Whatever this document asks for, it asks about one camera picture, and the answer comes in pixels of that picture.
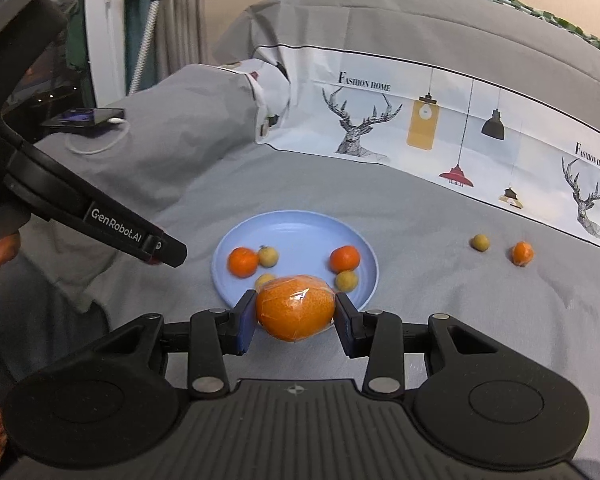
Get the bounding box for black smartphone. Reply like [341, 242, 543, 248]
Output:
[41, 107, 125, 131]

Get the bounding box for white braided hose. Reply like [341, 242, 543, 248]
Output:
[128, 0, 161, 96]

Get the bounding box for orange mandarin on plate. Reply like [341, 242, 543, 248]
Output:
[227, 247, 259, 278]

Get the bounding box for white charging cable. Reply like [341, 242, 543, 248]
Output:
[68, 117, 131, 155]

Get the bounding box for orange fruit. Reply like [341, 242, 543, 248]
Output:
[256, 275, 335, 341]

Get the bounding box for light blue plastic plate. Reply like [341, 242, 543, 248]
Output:
[211, 210, 379, 310]

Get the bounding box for small green-yellow fruit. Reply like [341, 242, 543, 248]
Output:
[258, 246, 279, 268]
[254, 273, 276, 290]
[469, 233, 491, 252]
[335, 270, 358, 292]

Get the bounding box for grey printed sofa cover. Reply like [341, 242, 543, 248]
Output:
[23, 0, 600, 477]

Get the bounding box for orange mandarin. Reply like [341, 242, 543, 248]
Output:
[227, 247, 259, 278]
[510, 240, 534, 266]
[329, 245, 361, 274]

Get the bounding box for grey curtain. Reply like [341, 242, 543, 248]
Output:
[156, 0, 208, 79]

